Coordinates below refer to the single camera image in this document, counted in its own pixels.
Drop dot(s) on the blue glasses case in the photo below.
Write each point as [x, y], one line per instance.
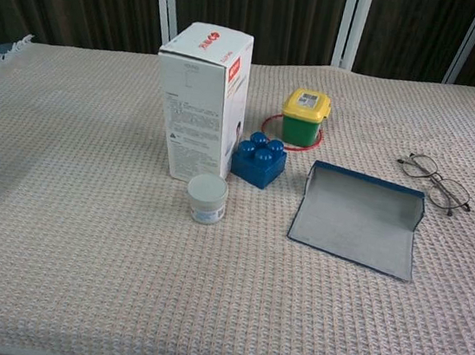
[354, 219]

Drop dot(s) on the thin metal eyeglasses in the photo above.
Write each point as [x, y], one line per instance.
[452, 193]

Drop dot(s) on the white cardboard box red logo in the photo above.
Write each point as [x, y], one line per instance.
[193, 115]

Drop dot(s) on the yellow-lidded green container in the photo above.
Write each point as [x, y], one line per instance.
[301, 129]

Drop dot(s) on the blue toy building brick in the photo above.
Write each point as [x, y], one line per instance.
[256, 167]

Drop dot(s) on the beige woven tablecloth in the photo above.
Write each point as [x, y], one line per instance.
[81, 231]

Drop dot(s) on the white metal frame post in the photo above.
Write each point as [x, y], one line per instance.
[351, 26]
[467, 46]
[166, 2]

